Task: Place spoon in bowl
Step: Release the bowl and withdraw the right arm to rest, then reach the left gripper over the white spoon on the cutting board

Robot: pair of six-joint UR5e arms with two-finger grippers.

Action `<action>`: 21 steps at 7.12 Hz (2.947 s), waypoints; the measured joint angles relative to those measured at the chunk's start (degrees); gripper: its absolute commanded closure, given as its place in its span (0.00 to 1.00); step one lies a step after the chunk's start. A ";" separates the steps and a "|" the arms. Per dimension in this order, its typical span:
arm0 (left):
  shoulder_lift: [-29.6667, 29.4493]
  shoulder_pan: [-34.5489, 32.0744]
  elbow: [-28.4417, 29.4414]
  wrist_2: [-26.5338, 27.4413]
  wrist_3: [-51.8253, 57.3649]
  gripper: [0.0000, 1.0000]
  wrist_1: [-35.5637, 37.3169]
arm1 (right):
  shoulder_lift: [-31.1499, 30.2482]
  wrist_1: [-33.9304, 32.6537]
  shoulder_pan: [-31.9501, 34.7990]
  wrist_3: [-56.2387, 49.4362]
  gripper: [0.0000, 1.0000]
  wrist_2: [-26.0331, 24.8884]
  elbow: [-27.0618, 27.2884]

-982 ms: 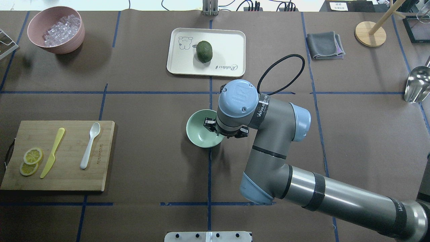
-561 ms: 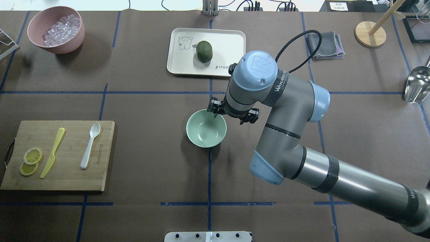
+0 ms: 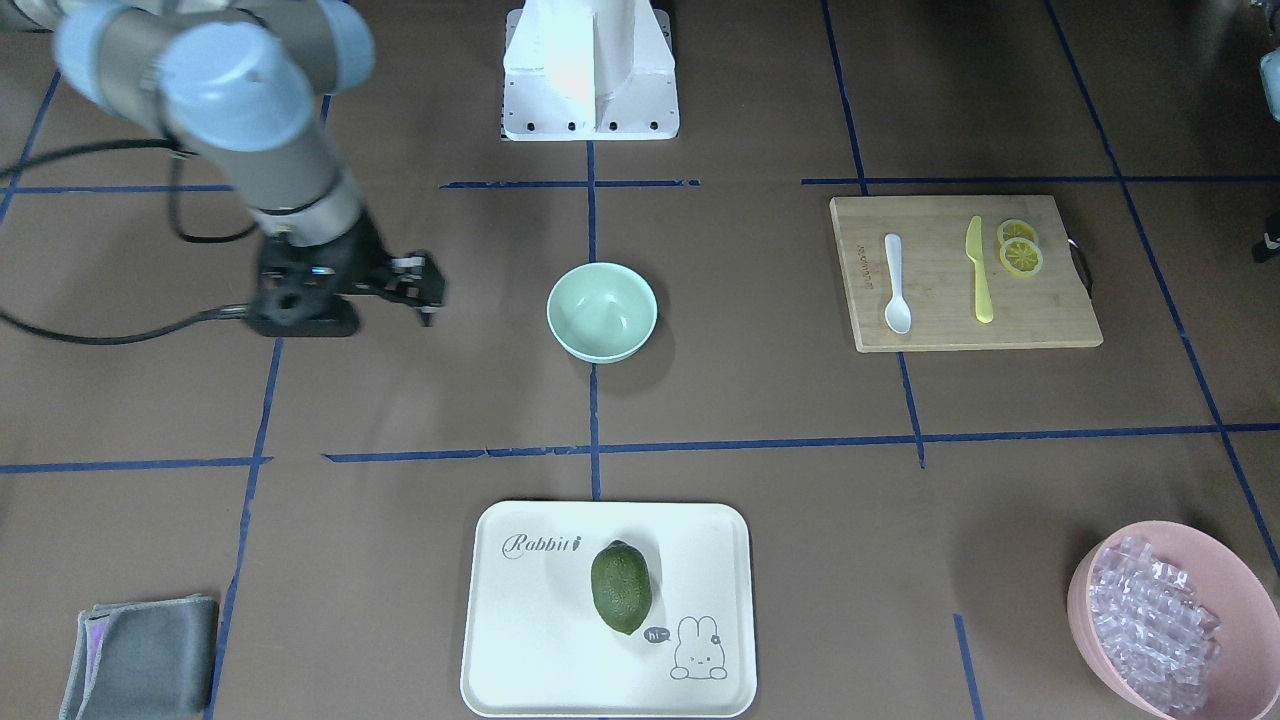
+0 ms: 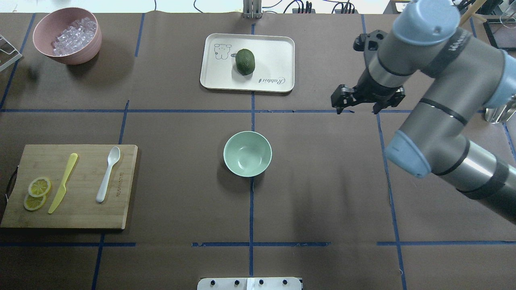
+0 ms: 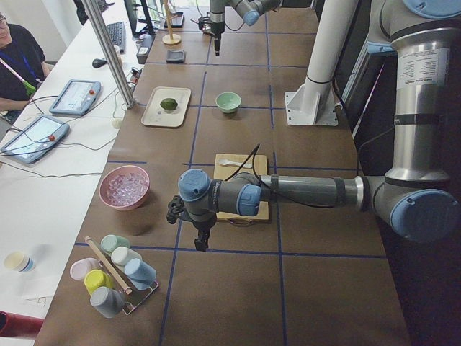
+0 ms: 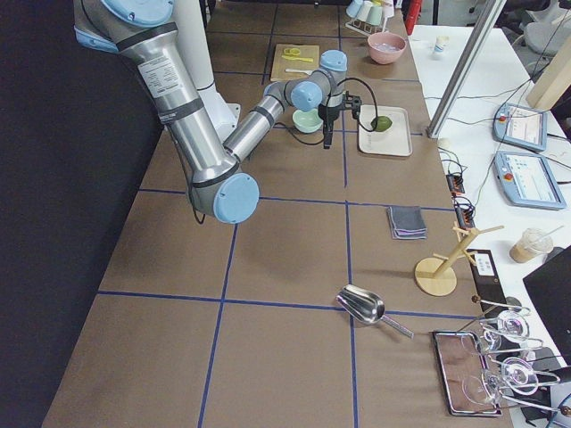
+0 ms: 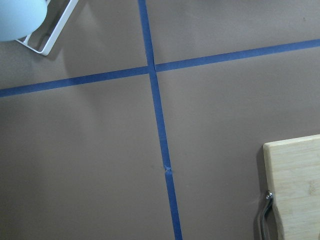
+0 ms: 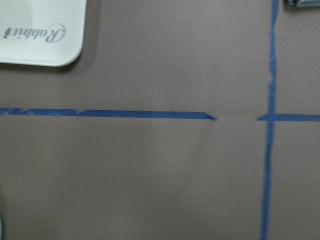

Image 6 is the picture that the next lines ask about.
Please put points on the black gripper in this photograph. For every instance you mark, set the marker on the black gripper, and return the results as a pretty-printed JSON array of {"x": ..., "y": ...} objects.
[{"x": 326, "y": 114}]

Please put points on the green bowl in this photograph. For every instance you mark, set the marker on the green bowl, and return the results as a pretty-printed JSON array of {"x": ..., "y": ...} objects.
[{"x": 307, "y": 122}]

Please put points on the white plastic spoon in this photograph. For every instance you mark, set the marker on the white plastic spoon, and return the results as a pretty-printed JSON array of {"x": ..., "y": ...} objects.
[{"x": 306, "y": 72}]

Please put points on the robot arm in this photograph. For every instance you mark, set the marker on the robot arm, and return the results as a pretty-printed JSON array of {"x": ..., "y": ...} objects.
[{"x": 167, "y": 43}]

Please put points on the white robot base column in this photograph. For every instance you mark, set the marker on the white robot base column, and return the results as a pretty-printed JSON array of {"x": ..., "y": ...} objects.
[{"x": 194, "y": 52}]

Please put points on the pink bowl with ice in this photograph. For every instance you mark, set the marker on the pink bowl with ice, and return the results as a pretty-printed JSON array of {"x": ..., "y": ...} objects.
[{"x": 385, "y": 47}]

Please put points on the green avocado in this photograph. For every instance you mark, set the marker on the green avocado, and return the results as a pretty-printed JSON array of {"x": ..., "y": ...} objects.
[{"x": 381, "y": 123}]

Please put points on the bamboo cutting board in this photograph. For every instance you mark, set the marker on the bamboo cutting board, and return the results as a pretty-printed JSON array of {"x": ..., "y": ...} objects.
[{"x": 279, "y": 64}]

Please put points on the yellow plastic knife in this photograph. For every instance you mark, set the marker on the yellow plastic knife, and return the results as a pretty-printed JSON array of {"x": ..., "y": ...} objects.
[{"x": 297, "y": 58}]

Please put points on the cream rabbit tray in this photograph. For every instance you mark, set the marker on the cream rabbit tray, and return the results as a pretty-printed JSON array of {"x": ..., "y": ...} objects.
[{"x": 393, "y": 142}]

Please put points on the light blue cup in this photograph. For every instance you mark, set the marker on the light blue cup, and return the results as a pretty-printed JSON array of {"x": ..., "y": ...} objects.
[{"x": 353, "y": 8}]

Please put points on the white cup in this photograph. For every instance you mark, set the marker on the white cup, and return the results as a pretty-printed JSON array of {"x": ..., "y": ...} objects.
[{"x": 364, "y": 10}]

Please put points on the mint green cup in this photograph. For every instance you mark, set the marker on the mint green cup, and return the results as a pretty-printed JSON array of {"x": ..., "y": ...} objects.
[{"x": 375, "y": 15}]

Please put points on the pink cup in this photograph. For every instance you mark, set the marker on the pink cup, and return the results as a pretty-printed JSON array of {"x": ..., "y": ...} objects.
[{"x": 387, "y": 9}]

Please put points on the paper cup on desk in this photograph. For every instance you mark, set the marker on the paper cup on desk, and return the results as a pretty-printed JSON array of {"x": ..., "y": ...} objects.
[{"x": 440, "y": 45}]

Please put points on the grey folded cloth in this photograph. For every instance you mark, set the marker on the grey folded cloth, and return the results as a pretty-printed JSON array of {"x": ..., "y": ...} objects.
[{"x": 406, "y": 222}]

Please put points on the red object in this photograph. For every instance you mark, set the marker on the red object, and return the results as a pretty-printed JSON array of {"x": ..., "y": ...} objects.
[{"x": 413, "y": 13}]

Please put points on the black power strip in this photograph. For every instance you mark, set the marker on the black power strip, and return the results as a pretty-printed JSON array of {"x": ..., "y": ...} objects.
[{"x": 455, "y": 183}]

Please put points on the upper teach pendant tablet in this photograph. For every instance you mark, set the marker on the upper teach pendant tablet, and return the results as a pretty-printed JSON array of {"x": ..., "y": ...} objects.
[{"x": 520, "y": 126}]

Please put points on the teach pendant tablet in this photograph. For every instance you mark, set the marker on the teach pendant tablet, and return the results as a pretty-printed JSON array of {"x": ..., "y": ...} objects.
[
  {"x": 527, "y": 181},
  {"x": 520, "y": 126}
]

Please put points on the metal scoop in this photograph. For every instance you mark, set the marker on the metal scoop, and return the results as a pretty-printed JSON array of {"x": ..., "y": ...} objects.
[{"x": 368, "y": 308}]

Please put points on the wooden mug tree stand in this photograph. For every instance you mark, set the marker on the wooden mug tree stand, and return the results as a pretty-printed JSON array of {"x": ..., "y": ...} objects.
[{"x": 435, "y": 275}]

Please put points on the lower teach pendant tablet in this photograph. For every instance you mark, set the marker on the lower teach pendant tablet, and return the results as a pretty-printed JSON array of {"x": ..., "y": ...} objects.
[{"x": 527, "y": 181}]

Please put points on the iced coffee cup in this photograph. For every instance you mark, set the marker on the iced coffee cup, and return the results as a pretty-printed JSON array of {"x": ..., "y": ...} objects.
[{"x": 533, "y": 243}]

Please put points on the wine glass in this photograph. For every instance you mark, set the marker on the wine glass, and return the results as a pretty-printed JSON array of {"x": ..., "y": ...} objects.
[
  {"x": 507, "y": 333},
  {"x": 514, "y": 382}
]

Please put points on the black framed tray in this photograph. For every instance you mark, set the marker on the black framed tray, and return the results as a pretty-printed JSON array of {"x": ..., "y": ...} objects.
[{"x": 461, "y": 367}]

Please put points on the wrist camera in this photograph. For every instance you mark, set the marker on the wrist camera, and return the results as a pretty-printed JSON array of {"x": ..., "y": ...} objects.
[{"x": 353, "y": 104}]

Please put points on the aluminium frame post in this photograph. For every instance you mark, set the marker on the aluminium frame post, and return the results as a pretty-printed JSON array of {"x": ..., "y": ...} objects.
[{"x": 480, "y": 32}]

